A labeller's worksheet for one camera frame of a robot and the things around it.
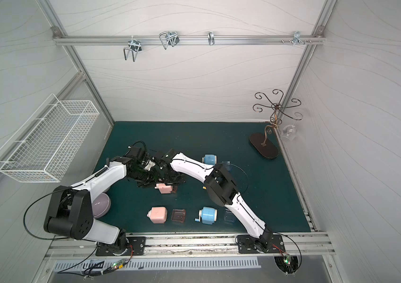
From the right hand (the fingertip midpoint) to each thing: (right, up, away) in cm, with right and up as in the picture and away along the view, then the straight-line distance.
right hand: (173, 184), depth 90 cm
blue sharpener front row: (+18, -9, -15) cm, 25 cm away
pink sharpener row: (-3, -1, -6) cm, 7 cm away
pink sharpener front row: (-4, -9, -15) cm, 18 cm away
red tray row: (+1, -2, 0) cm, 2 cm away
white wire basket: (-48, +20, -23) cm, 56 cm away
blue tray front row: (+28, -13, -7) cm, 32 cm away
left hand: (-5, +2, -5) cm, 7 cm away
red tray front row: (+4, -13, -8) cm, 15 cm away
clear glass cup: (+59, +27, -3) cm, 65 cm away
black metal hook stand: (+55, +17, +15) cm, 59 cm away
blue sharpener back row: (+19, +13, +4) cm, 23 cm away
